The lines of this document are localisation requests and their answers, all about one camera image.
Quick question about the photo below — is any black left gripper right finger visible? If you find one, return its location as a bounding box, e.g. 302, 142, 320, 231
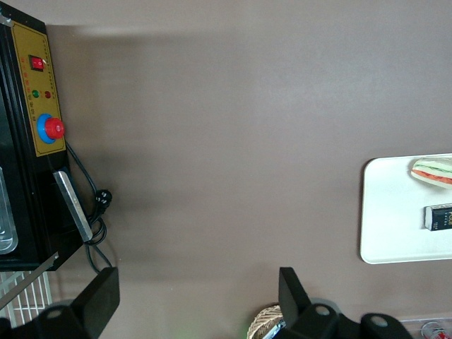
278, 267, 340, 339

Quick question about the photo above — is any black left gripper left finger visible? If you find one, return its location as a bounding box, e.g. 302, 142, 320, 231
35, 267, 120, 339

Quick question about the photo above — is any beige plastic tray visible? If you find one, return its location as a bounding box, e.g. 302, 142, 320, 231
359, 153, 452, 265

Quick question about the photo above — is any black gum box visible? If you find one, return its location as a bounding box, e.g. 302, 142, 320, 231
423, 203, 452, 232

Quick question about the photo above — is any aluminium foil container stack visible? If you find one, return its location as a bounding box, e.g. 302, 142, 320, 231
270, 316, 287, 339

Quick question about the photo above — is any wicker basket with foil containers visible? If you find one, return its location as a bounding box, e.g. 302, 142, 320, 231
249, 303, 285, 339

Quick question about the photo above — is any clear plastic container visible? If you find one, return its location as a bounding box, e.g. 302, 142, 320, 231
0, 167, 18, 256

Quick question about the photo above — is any black sealing machine yellow panel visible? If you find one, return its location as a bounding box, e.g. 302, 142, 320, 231
0, 8, 93, 272

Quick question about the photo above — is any clear acrylic bottle rack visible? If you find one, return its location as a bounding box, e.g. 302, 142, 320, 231
398, 315, 452, 339

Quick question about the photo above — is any red cola bottle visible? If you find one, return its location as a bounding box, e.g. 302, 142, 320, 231
421, 320, 448, 339

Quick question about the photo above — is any wrapped triangle sandwich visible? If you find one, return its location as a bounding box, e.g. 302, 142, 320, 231
409, 157, 452, 191

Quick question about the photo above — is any white wire rack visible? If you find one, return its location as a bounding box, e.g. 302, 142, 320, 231
0, 270, 54, 329

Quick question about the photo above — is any black power cable with plug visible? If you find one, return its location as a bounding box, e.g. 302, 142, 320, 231
65, 141, 114, 275

